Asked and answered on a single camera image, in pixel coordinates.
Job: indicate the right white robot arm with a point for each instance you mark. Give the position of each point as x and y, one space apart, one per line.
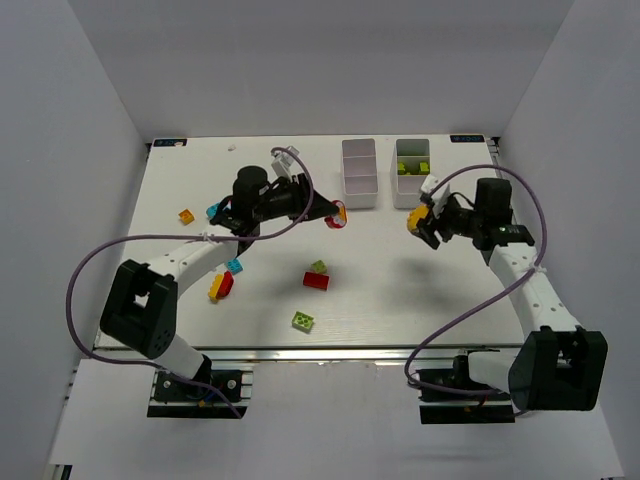
560 365

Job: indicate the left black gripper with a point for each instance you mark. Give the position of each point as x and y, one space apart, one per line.
304 195

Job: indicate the lime 2x2 lego brick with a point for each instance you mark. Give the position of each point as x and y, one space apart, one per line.
302 322

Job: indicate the olive 2x2 lego brick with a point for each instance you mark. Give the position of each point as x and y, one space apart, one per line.
424 168

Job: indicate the red flower lego piece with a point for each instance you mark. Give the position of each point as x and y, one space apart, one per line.
339 219

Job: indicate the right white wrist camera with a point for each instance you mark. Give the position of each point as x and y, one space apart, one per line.
434 194

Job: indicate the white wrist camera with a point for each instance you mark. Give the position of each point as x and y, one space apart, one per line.
434 194
283 160

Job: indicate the yellow oval lego piece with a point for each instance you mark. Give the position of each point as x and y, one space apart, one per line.
415 216

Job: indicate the pale green 2x2 lego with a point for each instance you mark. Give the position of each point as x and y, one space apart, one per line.
319 267

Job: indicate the yellow small lego brick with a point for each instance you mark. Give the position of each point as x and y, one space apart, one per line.
213 293

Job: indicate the orange small lego brick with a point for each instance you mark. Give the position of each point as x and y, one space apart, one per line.
186 217

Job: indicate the red 2x3 lego brick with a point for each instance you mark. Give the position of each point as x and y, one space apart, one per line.
316 280

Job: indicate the left white sorting container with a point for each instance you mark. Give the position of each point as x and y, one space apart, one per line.
359 173

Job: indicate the aluminium table rail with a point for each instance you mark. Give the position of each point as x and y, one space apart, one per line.
317 354

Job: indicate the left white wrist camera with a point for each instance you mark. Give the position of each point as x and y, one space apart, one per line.
283 160

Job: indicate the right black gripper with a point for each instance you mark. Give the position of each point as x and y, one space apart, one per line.
438 226

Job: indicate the cyan arched lego brick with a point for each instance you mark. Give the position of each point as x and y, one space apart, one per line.
212 211

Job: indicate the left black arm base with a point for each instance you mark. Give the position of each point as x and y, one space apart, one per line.
171 399

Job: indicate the cyan 2x3 lego plate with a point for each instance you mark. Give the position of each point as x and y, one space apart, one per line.
234 266

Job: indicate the right white sorting container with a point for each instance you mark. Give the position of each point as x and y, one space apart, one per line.
409 168

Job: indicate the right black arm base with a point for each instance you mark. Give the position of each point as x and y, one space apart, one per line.
439 406

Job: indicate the red curved lego piece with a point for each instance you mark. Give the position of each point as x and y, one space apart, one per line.
226 285

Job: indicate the white sorting container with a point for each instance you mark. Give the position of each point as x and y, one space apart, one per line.
409 168
359 173

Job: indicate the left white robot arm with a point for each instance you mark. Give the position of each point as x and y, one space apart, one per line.
142 305

